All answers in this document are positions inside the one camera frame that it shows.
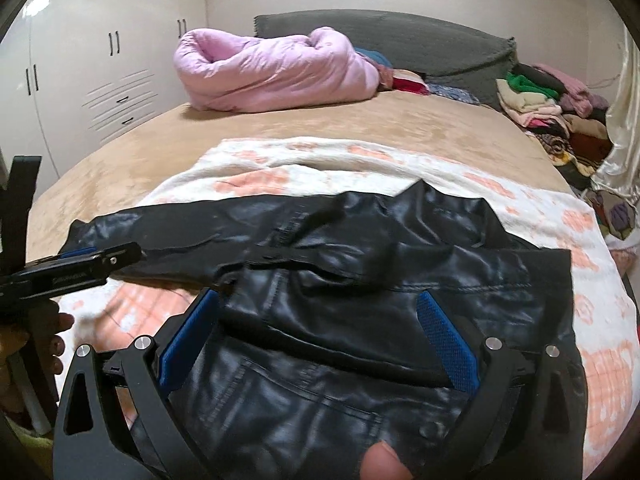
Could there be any pink crumpled garment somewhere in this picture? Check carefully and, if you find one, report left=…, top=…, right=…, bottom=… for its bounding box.
left=173, top=26, right=396, bottom=113

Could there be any grey pillow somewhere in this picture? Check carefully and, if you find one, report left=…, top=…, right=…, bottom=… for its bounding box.
left=252, top=10, right=518, bottom=111

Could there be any yellow-green cloth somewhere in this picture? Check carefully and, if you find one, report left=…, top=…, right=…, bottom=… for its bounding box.
left=7, top=422, right=53, bottom=466

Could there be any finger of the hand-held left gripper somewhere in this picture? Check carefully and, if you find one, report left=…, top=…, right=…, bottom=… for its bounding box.
left=57, top=241, right=144, bottom=281

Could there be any red cloth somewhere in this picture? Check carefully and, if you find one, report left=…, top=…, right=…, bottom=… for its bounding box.
left=392, top=72, right=431, bottom=96

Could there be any blue cloth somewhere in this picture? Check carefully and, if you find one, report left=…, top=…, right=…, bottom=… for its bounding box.
left=357, top=49, right=393, bottom=68

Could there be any black leather jacket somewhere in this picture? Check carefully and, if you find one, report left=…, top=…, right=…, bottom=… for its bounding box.
left=60, top=180, right=588, bottom=480

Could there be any cream satin curtain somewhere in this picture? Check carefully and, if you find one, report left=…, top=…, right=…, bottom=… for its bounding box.
left=592, top=25, right=640, bottom=196

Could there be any pile of folded clothes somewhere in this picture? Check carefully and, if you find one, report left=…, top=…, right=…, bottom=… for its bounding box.
left=495, top=62, right=616, bottom=191

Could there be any white bag of clothes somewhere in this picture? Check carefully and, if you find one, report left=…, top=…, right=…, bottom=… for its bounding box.
left=590, top=190, right=639, bottom=246

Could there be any blue patterned pillow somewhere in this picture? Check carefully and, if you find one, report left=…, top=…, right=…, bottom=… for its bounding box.
left=430, top=82, right=481, bottom=106

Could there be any person's right hand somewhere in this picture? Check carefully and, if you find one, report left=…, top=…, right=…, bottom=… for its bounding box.
left=361, top=441, right=416, bottom=480

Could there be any tan bed sheet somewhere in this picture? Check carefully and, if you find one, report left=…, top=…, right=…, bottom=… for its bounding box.
left=27, top=87, right=576, bottom=281

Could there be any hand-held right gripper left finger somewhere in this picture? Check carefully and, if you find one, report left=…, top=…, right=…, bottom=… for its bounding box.
left=52, top=287, right=226, bottom=480

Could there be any white wardrobe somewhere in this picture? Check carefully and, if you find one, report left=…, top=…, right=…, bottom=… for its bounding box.
left=0, top=0, right=211, bottom=196

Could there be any white orange patterned blanket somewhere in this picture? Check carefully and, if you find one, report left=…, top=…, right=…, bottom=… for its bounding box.
left=55, top=137, right=639, bottom=480

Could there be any person's left hand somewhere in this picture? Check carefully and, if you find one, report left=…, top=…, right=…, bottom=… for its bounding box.
left=42, top=312, right=76, bottom=376

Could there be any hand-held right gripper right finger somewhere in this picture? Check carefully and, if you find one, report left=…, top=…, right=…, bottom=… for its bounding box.
left=417, top=292, right=587, bottom=480

